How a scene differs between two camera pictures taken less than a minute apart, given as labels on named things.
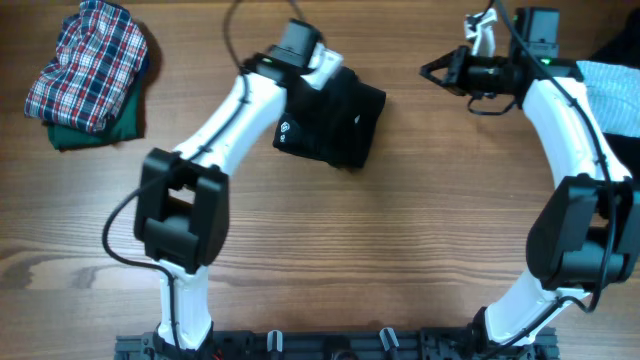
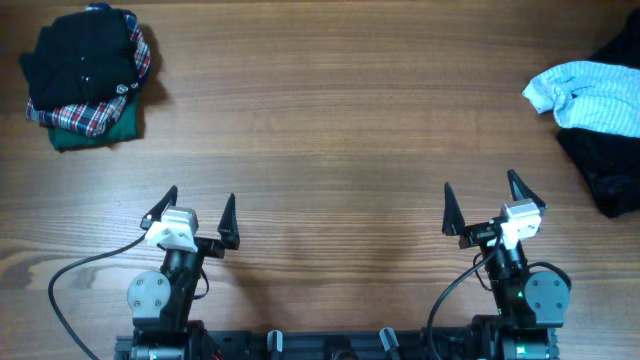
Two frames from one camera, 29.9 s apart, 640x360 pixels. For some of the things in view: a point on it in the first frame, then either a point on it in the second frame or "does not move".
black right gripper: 452,78 -> 453,225
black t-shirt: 336,123 -> 79,57
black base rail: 338,346 does not move
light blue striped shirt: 614,91 does not move
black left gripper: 313,111 -> 213,247
